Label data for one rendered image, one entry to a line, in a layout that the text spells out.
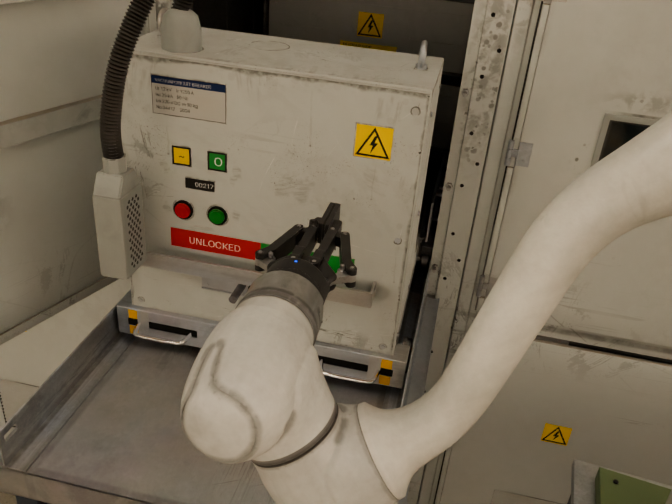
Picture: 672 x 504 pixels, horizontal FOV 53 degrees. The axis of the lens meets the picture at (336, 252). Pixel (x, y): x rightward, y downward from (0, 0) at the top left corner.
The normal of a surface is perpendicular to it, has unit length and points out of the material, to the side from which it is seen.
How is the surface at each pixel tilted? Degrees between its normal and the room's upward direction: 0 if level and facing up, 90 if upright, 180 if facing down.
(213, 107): 90
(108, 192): 61
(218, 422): 77
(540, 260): 68
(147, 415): 0
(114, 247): 90
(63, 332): 90
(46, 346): 90
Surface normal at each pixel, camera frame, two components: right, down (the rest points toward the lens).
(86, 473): 0.07, -0.87
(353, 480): 0.15, 0.15
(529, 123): -0.22, 0.47
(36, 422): 0.97, 0.17
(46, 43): 0.86, 0.31
